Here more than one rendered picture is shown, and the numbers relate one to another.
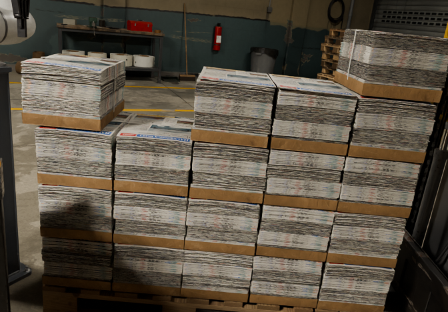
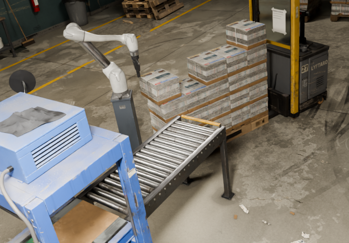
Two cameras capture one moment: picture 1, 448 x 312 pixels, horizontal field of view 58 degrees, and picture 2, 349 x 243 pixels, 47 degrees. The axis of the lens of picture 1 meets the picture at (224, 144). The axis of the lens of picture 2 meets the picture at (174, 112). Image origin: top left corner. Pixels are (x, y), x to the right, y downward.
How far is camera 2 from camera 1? 328 cm
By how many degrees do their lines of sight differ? 27
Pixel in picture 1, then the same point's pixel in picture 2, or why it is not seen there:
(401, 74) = (255, 39)
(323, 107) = (239, 58)
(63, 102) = (169, 92)
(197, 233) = (214, 115)
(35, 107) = (161, 98)
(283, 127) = (230, 69)
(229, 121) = (216, 74)
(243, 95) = (218, 65)
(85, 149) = (178, 104)
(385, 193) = (259, 75)
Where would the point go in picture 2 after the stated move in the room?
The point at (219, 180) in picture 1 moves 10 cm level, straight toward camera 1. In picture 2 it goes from (216, 94) to (222, 97)
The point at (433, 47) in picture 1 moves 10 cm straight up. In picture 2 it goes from (260, 28) to (260, 19)
